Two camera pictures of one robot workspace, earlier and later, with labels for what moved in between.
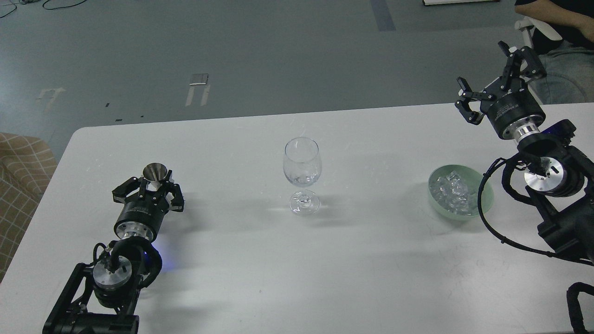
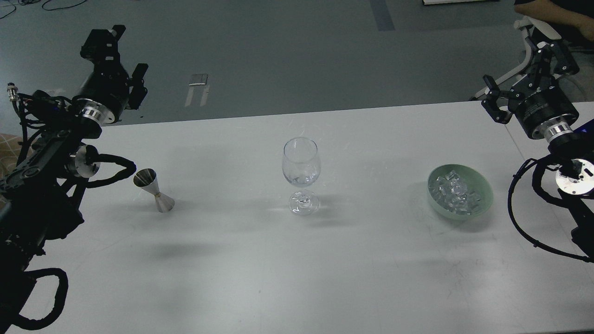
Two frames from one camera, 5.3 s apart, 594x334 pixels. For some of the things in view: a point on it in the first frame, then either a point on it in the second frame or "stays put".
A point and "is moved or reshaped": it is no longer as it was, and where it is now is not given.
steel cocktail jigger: (153, 174) is moved or reshaped
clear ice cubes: (452, 195) stays put
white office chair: (530, 24) stays put
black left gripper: (141, 214) → (105, 93)
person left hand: (584, 23) stays put
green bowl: (453, 191) stays put
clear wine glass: (302, 166) stays put
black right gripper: (514, 111) → (544, 112)
